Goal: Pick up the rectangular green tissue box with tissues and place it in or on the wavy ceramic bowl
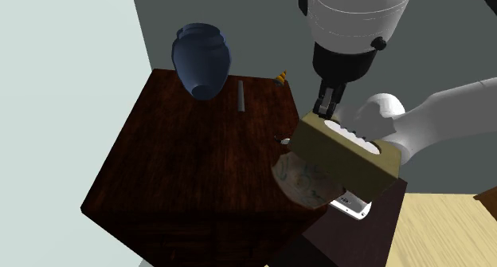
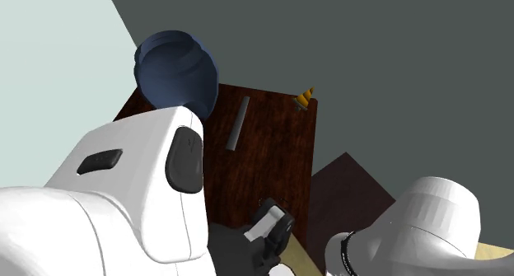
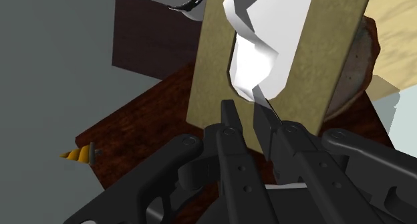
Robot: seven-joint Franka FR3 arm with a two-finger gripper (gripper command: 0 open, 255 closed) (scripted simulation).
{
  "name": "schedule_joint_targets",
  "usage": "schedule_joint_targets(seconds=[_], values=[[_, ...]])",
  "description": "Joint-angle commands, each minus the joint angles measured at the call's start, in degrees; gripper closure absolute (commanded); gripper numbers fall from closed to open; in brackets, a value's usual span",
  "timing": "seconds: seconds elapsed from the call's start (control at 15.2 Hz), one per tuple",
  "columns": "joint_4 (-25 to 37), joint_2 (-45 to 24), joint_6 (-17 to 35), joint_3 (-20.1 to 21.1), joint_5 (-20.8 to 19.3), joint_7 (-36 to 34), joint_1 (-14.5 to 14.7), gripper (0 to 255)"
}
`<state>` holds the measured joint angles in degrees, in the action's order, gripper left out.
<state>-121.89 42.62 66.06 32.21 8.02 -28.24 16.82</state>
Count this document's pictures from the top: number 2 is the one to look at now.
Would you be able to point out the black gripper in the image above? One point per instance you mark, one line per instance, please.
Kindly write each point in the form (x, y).
(231, 253)

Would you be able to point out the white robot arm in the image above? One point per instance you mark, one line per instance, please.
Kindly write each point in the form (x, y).
(132, 195)

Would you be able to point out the black object with white bar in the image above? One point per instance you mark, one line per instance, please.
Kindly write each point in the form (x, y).
(286, 231)

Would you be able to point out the dark wood table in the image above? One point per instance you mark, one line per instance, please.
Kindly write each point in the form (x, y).
(265, 158)

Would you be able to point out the grey pen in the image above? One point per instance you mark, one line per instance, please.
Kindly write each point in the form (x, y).
(237, 124)

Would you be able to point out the dark maroon robot stand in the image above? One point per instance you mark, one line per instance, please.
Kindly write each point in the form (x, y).
(345, 187)

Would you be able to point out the yellow spiral cone figure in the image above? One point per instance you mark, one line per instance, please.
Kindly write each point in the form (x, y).
(305, 99)

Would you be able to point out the dark blue vase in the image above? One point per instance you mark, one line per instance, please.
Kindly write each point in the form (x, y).
(176, 74)

